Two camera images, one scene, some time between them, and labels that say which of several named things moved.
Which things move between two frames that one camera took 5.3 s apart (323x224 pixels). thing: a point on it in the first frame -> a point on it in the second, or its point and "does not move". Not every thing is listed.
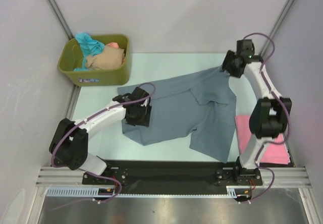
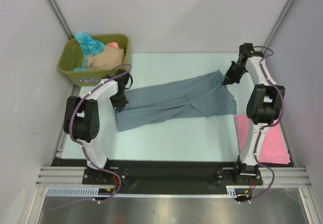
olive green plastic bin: x=70 y=58 does not move
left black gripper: x=144 y=120 -> x=119 y=106
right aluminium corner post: x=281 y=16 does not move
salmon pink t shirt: x=113 y=44 does not move
